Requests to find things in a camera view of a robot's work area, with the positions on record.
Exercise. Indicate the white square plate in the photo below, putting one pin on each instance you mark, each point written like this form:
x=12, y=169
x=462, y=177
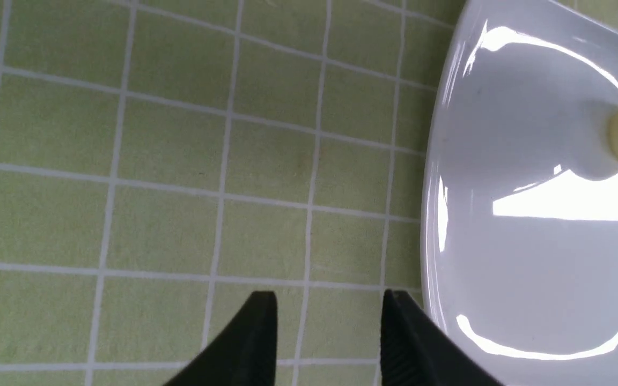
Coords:
x=519, y=240

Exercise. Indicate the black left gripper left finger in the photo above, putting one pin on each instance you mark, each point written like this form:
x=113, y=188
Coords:
x=243, y=353

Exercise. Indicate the green checkered tablecloth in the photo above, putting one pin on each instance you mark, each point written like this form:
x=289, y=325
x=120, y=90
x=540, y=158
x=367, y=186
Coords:
x=161, y=160

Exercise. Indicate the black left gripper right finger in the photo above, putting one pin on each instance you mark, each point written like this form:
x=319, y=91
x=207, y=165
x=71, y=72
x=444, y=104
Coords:
x=414, y=351

